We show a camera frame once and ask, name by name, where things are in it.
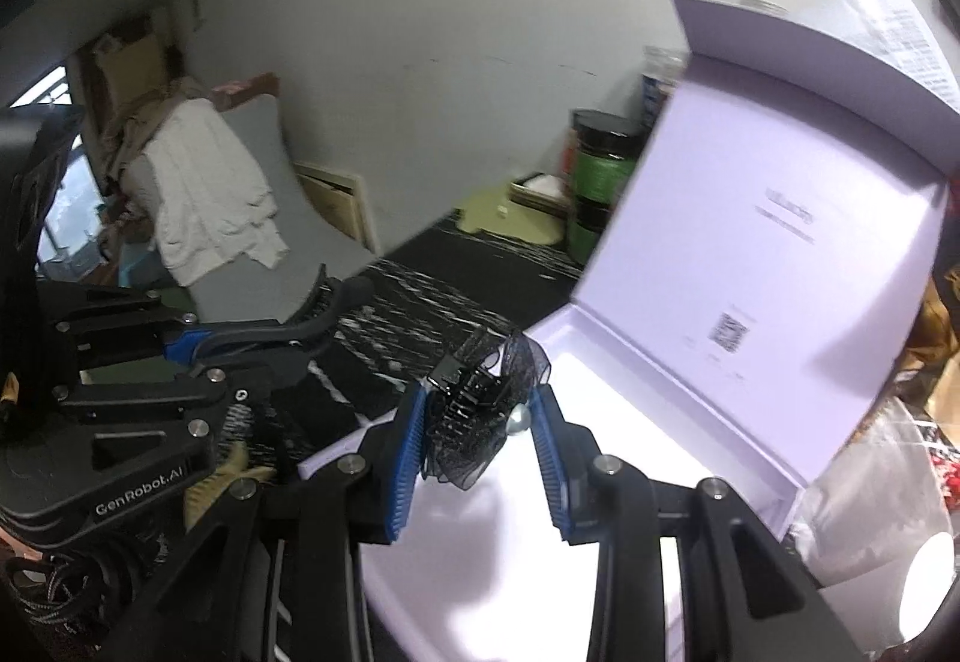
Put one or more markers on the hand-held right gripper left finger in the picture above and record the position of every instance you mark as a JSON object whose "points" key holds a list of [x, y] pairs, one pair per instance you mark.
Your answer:
{"points": [[405, 467]]}

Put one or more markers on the grey chair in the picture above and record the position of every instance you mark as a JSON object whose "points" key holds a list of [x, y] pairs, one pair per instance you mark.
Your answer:
{"points": [[315, 212]]}

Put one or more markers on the white clothing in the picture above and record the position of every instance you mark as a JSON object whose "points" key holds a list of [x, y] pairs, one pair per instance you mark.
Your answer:
{"points": [[210, 197]]}

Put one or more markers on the printed paper sheet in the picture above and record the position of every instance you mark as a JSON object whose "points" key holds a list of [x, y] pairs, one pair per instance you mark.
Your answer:
{"points": [[892, 40]]}

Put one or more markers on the white cylinder container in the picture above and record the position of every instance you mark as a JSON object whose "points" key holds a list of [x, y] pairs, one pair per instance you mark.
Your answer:
{"points": [[934, 587]]}

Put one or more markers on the lavender gift box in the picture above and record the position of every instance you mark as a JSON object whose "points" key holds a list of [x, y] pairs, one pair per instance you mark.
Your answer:
{"points": [[750, 257]]}

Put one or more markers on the window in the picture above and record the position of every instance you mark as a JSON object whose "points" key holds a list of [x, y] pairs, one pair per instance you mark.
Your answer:
{"points": [[71, 205]]}

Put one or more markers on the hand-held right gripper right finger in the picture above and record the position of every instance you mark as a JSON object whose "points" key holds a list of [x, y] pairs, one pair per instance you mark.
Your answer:
{"points": [[551, 474]]}

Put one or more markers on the light green mat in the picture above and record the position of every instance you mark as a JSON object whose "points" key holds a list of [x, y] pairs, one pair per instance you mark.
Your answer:
{"points": [[510, 227]]}

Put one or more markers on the dark gold-print bag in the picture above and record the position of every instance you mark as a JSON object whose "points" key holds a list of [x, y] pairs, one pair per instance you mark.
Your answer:
{"points": [[946, 310]]}

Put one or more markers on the dark translucent hair claw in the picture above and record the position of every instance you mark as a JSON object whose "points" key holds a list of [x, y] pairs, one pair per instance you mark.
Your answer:
{"points": [[465, 407]]}

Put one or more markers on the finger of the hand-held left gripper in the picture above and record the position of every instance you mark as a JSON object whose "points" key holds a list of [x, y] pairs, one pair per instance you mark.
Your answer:
{"points": [[150, 400], [184, 346]]}

